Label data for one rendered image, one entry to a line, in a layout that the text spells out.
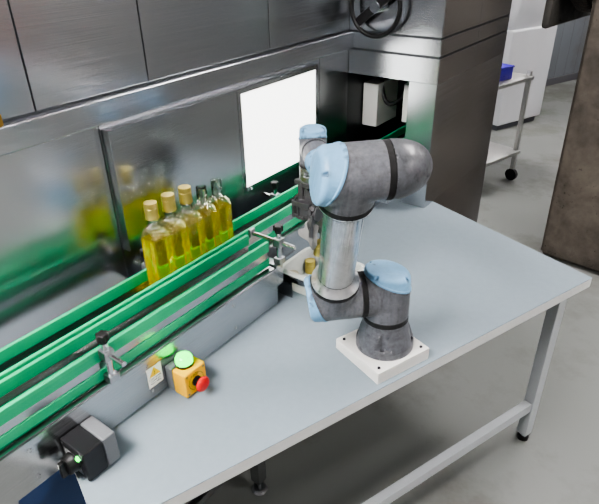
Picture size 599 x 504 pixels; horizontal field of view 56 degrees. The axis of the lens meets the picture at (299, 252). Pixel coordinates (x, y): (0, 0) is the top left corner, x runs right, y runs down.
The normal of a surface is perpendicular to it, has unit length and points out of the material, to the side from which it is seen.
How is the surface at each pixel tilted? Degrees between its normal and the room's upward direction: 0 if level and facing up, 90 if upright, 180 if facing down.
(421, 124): 90
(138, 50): 90
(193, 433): 0
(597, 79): 92
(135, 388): 90
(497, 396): 0
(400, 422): 0
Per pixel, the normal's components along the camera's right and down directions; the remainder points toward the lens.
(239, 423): -0.02, -0.87
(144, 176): 0.80, 0.29
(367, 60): -0.59, 0.41
